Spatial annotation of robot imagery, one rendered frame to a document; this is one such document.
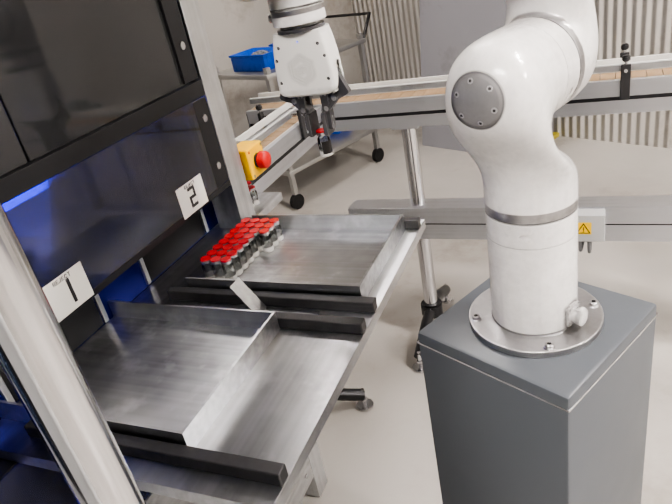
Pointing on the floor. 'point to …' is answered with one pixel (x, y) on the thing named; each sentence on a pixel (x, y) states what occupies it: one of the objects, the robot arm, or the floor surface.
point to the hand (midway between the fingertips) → (320, 122)
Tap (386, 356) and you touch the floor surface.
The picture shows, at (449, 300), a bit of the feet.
